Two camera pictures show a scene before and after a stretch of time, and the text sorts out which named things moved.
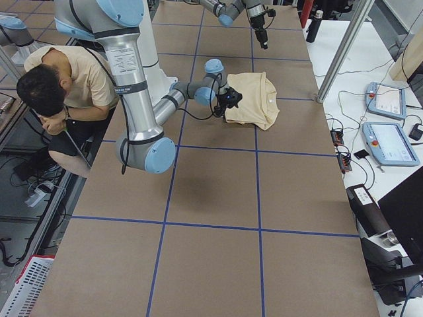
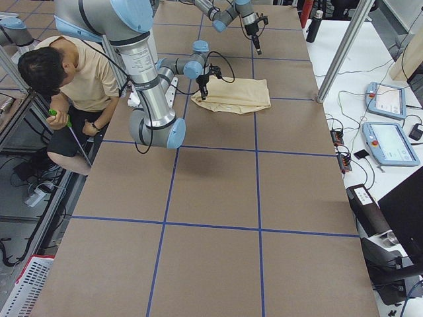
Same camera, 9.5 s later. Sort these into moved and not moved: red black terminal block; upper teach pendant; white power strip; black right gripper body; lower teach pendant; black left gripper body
Moved: black left gripper body; black right gripper body
Not moved: upper teach pendant; lower teach pendant; red black terminal block; white power strip
